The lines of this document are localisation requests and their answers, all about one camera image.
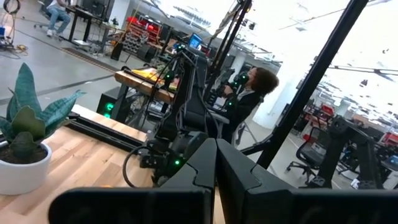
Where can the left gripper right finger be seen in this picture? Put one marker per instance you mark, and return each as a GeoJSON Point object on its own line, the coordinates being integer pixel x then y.
{"type": "Point", "coordinates": [295, 208]}

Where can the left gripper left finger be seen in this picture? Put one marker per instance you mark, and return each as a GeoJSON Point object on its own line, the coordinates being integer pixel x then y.
{"type": "Point", "coordinates": [140, 205]}

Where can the black background robot arm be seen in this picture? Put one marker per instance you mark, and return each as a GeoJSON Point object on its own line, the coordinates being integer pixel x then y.
{"type": "Point", "coordinates": [348, 140]}

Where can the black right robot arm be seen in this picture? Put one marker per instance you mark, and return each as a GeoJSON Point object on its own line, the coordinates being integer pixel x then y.
{"type": "Point", "coordinates": [189, 93]}

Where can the black office chair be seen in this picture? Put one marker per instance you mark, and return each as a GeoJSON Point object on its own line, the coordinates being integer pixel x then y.
{"type": "Point", "coordinates": [311, 152]}

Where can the wooden background table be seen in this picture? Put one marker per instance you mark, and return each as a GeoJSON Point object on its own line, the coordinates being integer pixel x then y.
{"type": "Point", "coordinates": [140, 85]}

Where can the black computer tower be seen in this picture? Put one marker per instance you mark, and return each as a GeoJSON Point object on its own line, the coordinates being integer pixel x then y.
{"type": "Point", "coordinates": [107, 102]}

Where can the person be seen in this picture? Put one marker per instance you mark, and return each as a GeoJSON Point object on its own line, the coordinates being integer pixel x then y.
{"type": "Point", "coordinates": [245, 105]}
{"type": "Point", "coordinates": [59, 15]}

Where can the open laptop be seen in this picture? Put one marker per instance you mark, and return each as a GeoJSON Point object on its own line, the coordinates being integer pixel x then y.
{"type": "Point", "coordinates": [195, 41]}

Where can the red parts bin shelf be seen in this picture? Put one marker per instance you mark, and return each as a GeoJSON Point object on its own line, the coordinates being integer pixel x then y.
{"type": "Point", "coordinates": [143, 31]}

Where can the snake plant in white pot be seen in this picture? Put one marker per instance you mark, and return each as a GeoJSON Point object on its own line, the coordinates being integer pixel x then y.
{"type": "Point", "coordinates": [25, 124]}

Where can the black background desk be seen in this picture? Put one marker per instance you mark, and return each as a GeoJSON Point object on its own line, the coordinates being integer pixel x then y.
{"type": "Point", "coordinates": [87, 15]}

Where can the black aluminium table frame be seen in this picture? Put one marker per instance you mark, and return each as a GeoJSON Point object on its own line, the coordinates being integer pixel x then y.
{"type": "Point", "coordinates": [102, 132]}

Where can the black rig upright post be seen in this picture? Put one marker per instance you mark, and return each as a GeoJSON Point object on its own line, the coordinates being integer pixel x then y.
{"type": "Point", "coordinates": [311, 84]}
{"type": "Point", "coordinates": [230, 40]}

